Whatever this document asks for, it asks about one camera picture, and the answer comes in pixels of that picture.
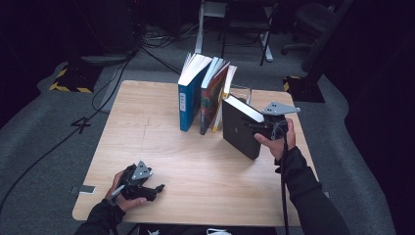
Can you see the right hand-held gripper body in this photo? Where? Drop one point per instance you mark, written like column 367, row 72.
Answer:
column 275, row 127

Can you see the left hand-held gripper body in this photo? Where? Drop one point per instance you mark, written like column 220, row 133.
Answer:
column 137, row 186

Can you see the black cover book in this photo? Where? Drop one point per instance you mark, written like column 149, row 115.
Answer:
column 238, row 133

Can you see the clear acrylic bookend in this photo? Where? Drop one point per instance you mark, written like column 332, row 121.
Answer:
column 243, row 93

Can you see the red blue illustrated book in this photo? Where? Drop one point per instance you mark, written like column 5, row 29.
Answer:
column 210, row 101

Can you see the blue cover book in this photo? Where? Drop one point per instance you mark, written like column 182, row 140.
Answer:
column 189, row 107

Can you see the person's left hand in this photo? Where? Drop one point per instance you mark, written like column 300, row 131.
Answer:
column 130, row 205

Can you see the person's right hand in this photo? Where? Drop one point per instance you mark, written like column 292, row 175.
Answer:
column 282, row 147

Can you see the white shoe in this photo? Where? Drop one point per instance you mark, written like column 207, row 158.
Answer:
column 153, row 232
column 218, row 231

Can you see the hazard-striped stand base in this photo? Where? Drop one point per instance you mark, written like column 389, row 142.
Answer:
column 76, row 80
column 305, row 91

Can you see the white-legged desk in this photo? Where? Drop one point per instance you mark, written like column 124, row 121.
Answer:
column 199, row 32

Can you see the dark office chair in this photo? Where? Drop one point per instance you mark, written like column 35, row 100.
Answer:
column 310, row 19

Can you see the dark equipment stand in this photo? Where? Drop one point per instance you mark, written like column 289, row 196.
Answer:
column 107, row 32

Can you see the black metal frame chair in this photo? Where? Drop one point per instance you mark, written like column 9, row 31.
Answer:
column 243, row 23

